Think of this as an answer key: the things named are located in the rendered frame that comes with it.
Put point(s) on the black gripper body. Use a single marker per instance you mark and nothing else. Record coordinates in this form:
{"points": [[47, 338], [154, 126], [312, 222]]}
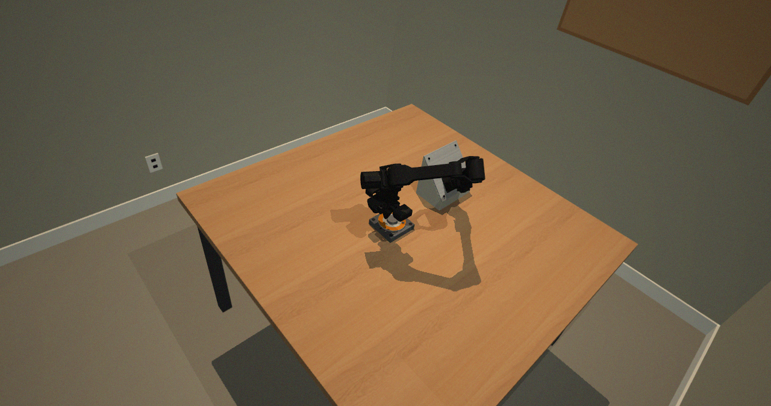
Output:
{"points": [[400, 213]]}

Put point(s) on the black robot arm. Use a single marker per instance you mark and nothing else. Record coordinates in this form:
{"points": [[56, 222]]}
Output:
{"points": [[397, 176]]}

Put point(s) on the orange round plate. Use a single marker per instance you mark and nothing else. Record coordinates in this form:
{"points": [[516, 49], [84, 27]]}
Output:
{"points": [[390, 227]]}

